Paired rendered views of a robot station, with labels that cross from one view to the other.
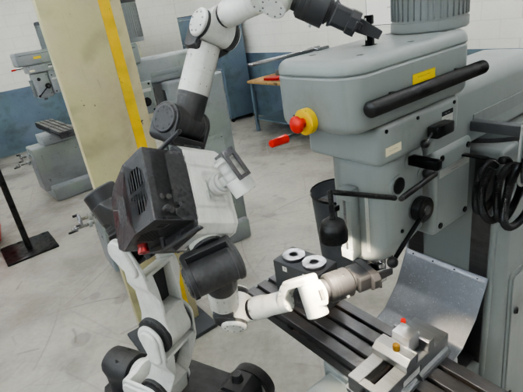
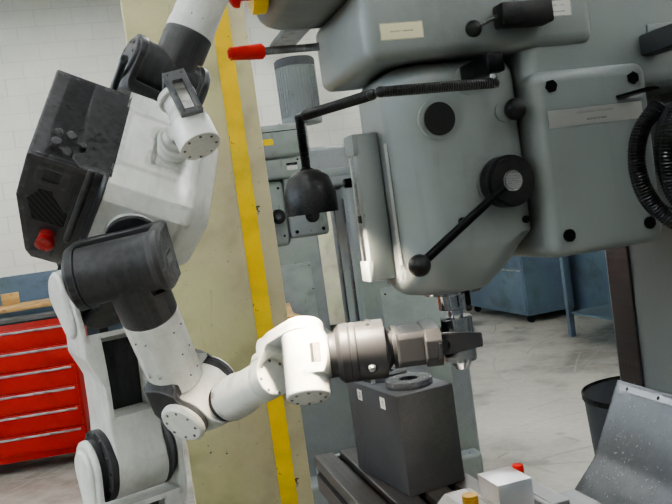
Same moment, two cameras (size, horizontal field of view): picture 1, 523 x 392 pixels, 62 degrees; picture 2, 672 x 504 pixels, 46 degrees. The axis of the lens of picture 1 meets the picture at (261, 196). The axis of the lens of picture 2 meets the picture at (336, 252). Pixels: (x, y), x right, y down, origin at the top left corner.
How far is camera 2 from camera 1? 0.79 m
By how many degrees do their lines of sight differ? 28
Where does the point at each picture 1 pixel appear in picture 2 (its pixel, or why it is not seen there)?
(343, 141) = (339, 41)
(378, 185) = (398, 116)
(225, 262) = (129, 244)
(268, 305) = (237, 380)
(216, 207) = (157, 175)
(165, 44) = not seen: hidden behind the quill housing
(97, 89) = not seen: hidden behind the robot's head
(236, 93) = (539, 271)
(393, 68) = not seen: outside the picture
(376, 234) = (405, 221)
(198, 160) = (156, 112)
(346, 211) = (356, 177)
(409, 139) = (446, 23)
